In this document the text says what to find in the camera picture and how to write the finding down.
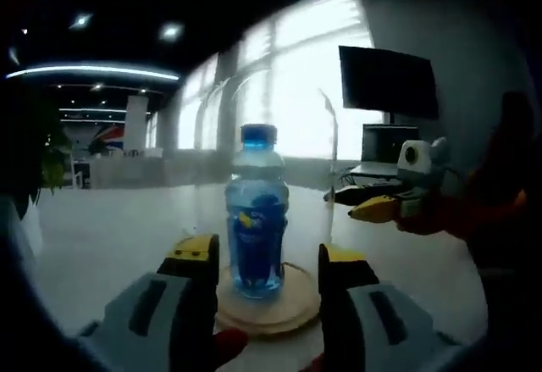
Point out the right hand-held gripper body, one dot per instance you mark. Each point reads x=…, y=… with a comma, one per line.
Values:
x=419, y=160

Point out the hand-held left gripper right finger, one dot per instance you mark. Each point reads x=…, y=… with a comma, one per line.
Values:
x=360, y=300

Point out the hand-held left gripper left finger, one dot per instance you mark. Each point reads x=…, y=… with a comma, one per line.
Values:
x=169, y=295

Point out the clear glass dome cover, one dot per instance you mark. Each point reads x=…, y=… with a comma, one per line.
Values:
x=328, y=156

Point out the blue drink bottle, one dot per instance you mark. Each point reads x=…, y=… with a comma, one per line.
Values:
x=256, y=219

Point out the open laptop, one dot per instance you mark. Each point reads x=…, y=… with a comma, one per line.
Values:
x=381, y=147

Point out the person's left hand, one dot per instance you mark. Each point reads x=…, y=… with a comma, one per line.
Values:
x=228, y=344

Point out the round wooden base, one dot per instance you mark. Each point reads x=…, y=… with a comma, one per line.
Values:
x=296, y=304

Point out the dark monitor screen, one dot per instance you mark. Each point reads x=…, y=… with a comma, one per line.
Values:
x=387, y=79

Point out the potted green plant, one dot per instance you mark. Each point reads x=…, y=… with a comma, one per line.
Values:
x=55, y=160

